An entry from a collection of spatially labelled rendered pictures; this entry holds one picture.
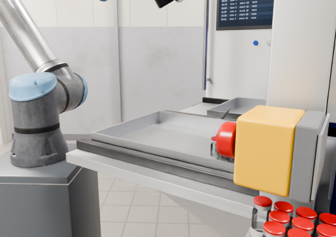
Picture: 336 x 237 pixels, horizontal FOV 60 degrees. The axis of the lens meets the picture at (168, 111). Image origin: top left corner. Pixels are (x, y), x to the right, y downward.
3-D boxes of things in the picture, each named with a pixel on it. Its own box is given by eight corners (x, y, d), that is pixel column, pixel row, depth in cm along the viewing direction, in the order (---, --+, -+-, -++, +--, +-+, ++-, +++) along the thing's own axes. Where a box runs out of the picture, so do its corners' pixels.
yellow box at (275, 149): (318, 175, 32) (326, 111, 30) (309, 205, 26) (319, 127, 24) (249, 161, 36) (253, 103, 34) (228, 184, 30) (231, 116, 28)
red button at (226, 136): (256, 155, 33) (258, 121, 32) (245, 167, 30) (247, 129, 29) (224, 148, 35) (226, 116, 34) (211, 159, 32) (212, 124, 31)
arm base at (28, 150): (-2, 167, 75) (-7, 130, 73) (28, 147, 90) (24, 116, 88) (55, 168, 75) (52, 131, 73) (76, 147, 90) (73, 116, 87)
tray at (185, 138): (281, 142, 67) (282, 127, 66) (245, 188, 45) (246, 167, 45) (159, 122, 85) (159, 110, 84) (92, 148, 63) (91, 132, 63)
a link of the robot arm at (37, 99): (2, 127, 76) (-5, 75, 73) (35, 115, 89) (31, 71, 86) (42, 130, 73) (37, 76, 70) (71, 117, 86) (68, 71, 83)
